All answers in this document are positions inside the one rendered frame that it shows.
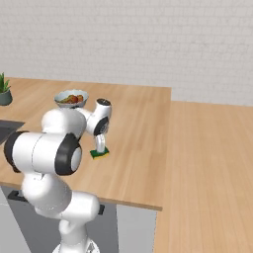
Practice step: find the grey dishwasher front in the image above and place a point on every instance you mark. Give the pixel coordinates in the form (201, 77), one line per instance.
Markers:
(36, 227)

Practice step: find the green plant in grey pot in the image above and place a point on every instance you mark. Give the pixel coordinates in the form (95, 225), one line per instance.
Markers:
(4, 92)

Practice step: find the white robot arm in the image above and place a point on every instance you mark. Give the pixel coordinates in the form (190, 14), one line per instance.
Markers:
(49, 154)

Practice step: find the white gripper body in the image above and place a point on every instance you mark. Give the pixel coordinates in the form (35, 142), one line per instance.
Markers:
(100, 143)

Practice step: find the white cabinet panel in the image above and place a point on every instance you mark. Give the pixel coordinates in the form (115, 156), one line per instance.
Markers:
(136, 229)

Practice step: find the dark sink basin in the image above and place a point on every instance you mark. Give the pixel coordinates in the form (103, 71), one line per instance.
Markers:
(7, 129)

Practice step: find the yellow and green sponge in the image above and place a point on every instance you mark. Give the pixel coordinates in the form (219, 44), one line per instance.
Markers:
(101, 154)

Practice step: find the white bowl with food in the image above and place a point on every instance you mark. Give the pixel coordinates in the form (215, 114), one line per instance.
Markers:
(71, 98)

